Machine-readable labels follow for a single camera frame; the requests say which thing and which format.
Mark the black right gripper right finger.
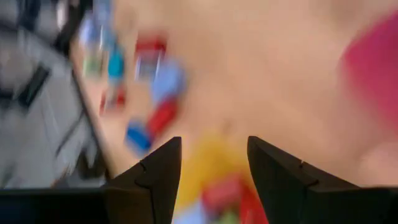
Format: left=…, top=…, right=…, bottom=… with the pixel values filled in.
left=248, top=136, right=358, bottom=224

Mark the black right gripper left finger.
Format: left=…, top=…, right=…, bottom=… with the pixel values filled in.
left=104, top=136, right=183, bottom=224

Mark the red cube charger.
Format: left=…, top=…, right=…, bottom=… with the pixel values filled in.
left=241, top=186, right=270, bottom=224
left=201, top=177, right=245, bottom=215
left=135, top=37, right=167, bottom=54

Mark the lavender cube charger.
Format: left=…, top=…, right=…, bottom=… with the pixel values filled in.
left=150, top=60, right=187, bottom=103
left=172, top=202, right=215, bottom=224
left=78, top=12, right=104, bottom=48

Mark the blue plastic case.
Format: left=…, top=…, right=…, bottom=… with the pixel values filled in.
left=125, top=121, right=154, bottom=157

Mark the green white charger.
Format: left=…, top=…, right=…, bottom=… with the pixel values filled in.
left=217, top=211, right=242, bottom=224
left=83, top=52, right=104, bottom=76

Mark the red plastic case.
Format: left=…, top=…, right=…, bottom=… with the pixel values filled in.
left=146, top=98, right=180, bottom=138

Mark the red case with screen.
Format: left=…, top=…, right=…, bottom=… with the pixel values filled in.
left=99, top=86, right=127, bottom=116

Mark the white case with screen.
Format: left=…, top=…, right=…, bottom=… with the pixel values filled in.
left=135, top=51, right=163, bottom=80

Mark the teal plastic case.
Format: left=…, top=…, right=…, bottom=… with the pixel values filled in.
left=108, top=46, right=126, bottom=86

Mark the yellow translucent plastic bin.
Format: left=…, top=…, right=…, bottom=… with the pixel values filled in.
left=172, top=132, right=271, bottom=224

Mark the red translucent plastic bin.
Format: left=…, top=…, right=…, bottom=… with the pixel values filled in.
left=340, top=12, right=398, bottom=131

